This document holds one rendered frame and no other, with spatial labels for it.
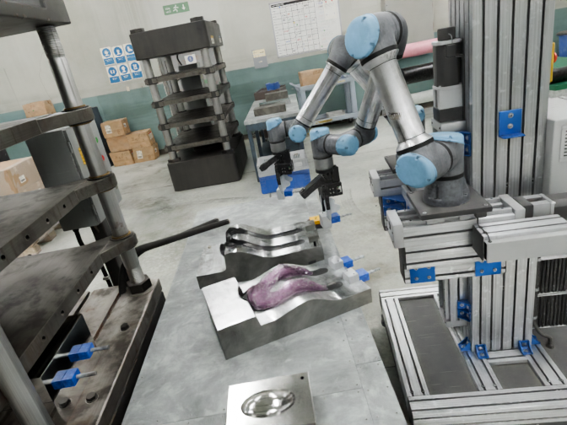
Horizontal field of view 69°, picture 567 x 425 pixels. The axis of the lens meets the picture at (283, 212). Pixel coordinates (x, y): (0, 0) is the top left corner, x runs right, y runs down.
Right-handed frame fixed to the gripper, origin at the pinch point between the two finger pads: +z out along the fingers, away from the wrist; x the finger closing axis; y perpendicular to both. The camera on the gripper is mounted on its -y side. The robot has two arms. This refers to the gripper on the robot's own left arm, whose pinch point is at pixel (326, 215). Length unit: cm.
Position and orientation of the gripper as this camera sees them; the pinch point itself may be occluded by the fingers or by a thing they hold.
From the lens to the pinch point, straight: 168.3
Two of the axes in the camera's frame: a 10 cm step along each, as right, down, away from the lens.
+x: -1.9, -3.5, 9.2
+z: 1.7, 9.1, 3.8
